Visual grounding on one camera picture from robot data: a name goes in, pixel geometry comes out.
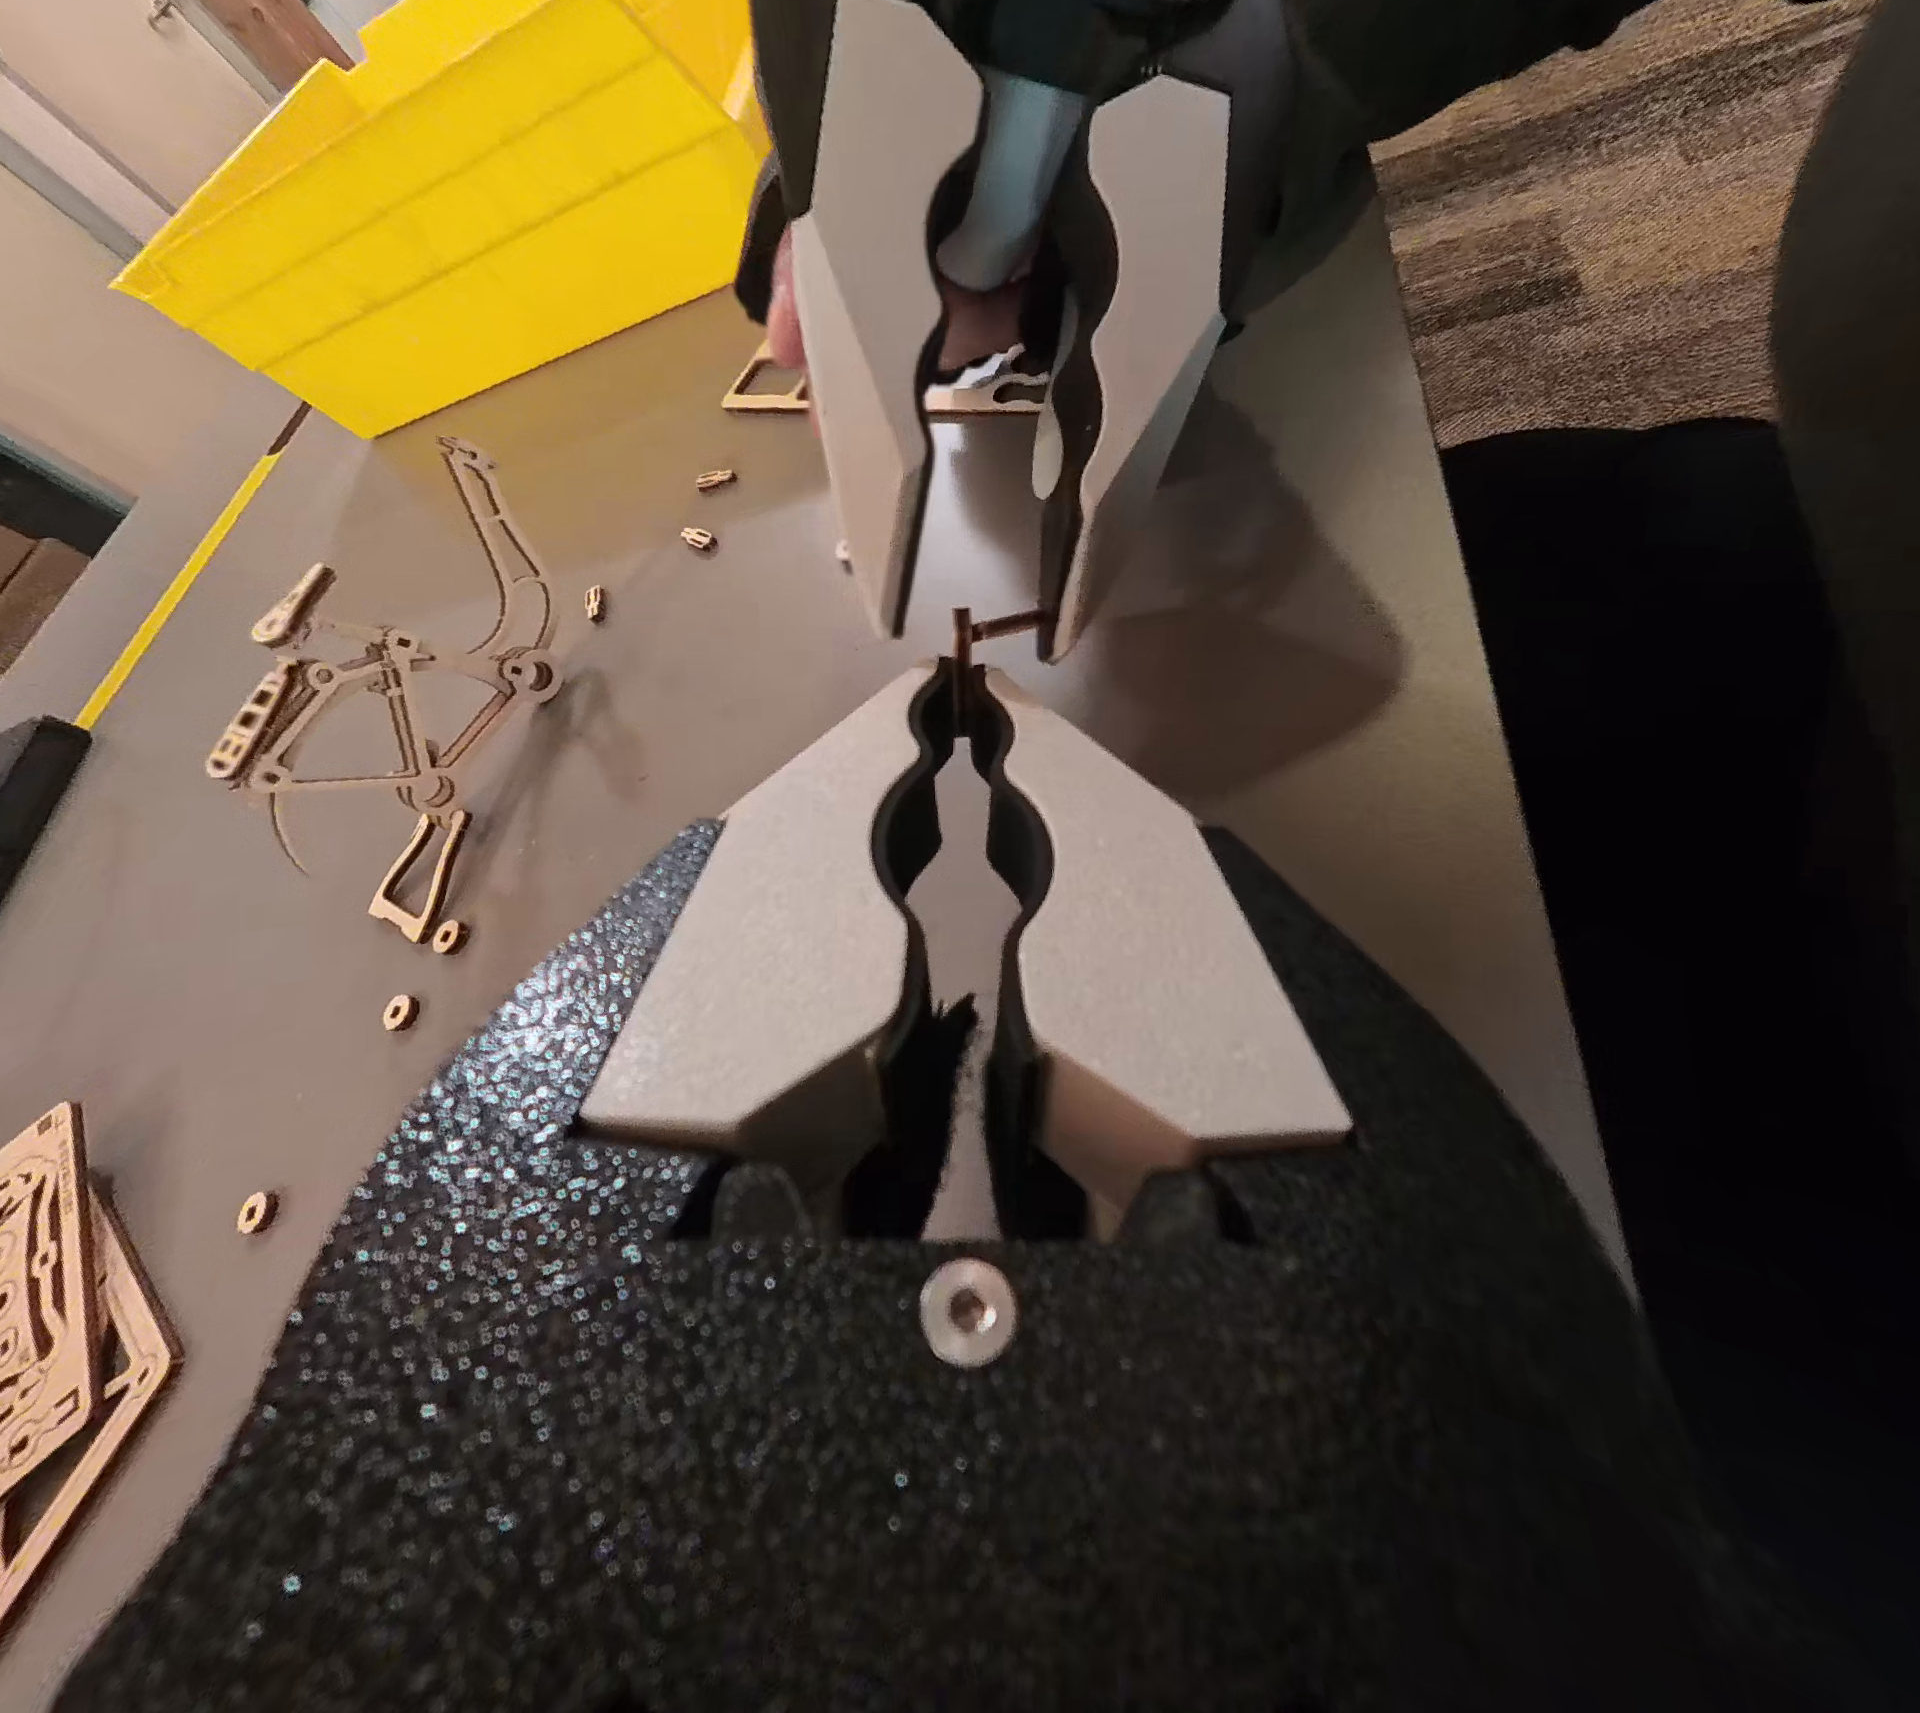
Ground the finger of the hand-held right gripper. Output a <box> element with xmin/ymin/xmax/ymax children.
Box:
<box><xmin>1032</xmin><ymin>70</ymin><xmax>1235</xmax><ymax>665</ymax></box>
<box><xmin>786</xmin><ymin>0</ymin><xmax>991</xmax><ymax>636</ymax></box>

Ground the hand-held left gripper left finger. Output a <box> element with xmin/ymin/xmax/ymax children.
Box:
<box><xmin>577</xmin><ymin>663</ymin><xmax>953</xmax><ymax>1152</ymax></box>

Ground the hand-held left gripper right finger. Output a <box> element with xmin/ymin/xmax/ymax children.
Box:
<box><xmin>960</xmin><ymin>670</ymin><xmax>1351</xmax><ymax>1243</ymax></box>

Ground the wooden bicycle model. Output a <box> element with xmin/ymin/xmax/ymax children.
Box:
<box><xmin>206</xmin><ymin>437</ymin><xmax>568</xmax><ymax>963</ymax></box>

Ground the laser-cut wooden parts sheet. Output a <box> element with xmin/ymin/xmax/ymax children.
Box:
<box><xmin>0</xmin><ymin>1101</ymin><xmax>109</xmax><ymax>1501</ymax></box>

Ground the person's right hand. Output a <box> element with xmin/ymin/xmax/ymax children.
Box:
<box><xmin>756</xmin><ymin>227</ymin><xmax>819</xmax><ymax>372</ymax></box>

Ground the wooden cutout sheet piece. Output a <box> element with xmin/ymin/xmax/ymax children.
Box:
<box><xmin>718</xmin><ymin>342</ymin><xmax>1054</xmax><ymax>421</ymax></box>

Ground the yellow plastic bin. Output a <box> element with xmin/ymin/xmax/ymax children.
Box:
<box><xmin>110</xmin><ymin>0</ymin><xmax>798</xmax><ymax>444</ymax></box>

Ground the person's dark clothing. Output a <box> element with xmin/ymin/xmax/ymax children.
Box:
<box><xmin>1437</xmin><ymin>0</ymin><xmax>1920</xmax><ymax>1713</ymax></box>

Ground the yellow tape line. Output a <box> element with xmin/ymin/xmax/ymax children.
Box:
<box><xmin>73</xmin><ymin>447</ymin><xmax>289</xmax><ymax>735</ymax></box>

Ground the black object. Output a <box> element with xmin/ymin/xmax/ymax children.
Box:
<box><xmin>0</xmin><ymin>714</ymin><xmax>95</xmax><ymax>908</ymax></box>

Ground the pale door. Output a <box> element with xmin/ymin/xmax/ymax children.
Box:
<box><xmin>0</xmin><ymin>0</ymin><xmax>277</xmax><ymax>263</ymax></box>

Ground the empty wooden sheet frame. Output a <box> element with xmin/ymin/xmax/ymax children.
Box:
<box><xmin>0</xmin><ymin>1181</ymin><xmax>184</xmax><ymax>1583</ymax></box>

